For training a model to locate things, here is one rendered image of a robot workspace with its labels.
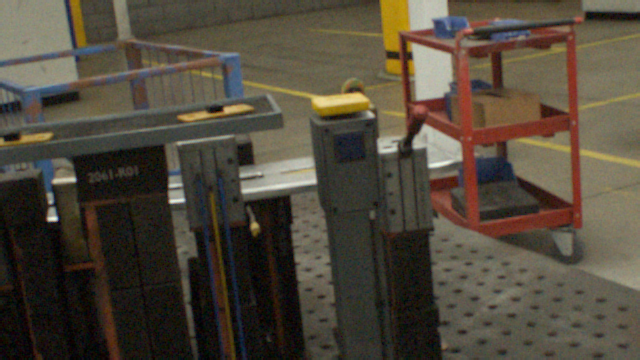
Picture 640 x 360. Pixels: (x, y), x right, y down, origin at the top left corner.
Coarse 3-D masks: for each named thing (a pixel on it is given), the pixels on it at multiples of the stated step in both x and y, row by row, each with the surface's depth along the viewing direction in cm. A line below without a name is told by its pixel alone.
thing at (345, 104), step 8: (336, 96) 116; (344, 96) 115; (352, 96) 115; (360, 96) 114; (312, 104) 115; (320, 104) 112; (328, 104) 111; (336, 104) 111; (344, 104) 111; (352, 104) 111; (360, 104) 111; (368, 104) 111; (320, 112) 111; (328, 112) 111; (336, 112) 111; (344, 112) 111
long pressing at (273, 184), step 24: (432, 144) 157; (240, 168) 155; (264, 168) 153; (288, 168) 151; (312, 168) 151; (432, 168) 143; (456, 168) 144; (264, 192) 140; (288, 192) 140; (48, 216) 137
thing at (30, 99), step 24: (96, 48) 449; (120, 48) 454; (144, 48) 440; (168, 48) 413; (144, 72) 342; (168, 72) 346; (240, 72) 360; (24, 96) 323; (144, 96) 462; (216, 96) 382; (240, 96) 361; (0, 120) 378; (0, 168) 393; (48, 168) 331; (48, 192) 332
